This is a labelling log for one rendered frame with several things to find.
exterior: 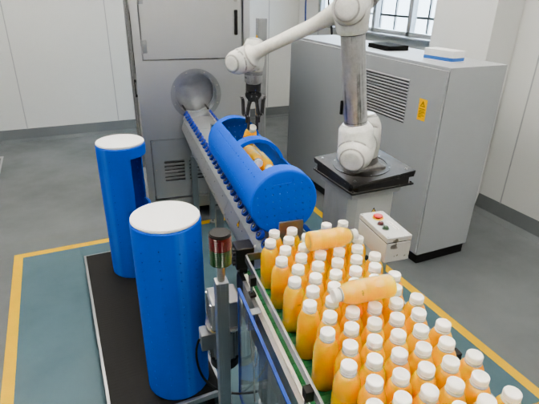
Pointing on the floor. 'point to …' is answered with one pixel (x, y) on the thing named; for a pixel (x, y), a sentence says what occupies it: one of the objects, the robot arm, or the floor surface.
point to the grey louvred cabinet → (403, 130)
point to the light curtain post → (262, 71)
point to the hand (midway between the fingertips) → (253, 123)
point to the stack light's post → (221, 292)
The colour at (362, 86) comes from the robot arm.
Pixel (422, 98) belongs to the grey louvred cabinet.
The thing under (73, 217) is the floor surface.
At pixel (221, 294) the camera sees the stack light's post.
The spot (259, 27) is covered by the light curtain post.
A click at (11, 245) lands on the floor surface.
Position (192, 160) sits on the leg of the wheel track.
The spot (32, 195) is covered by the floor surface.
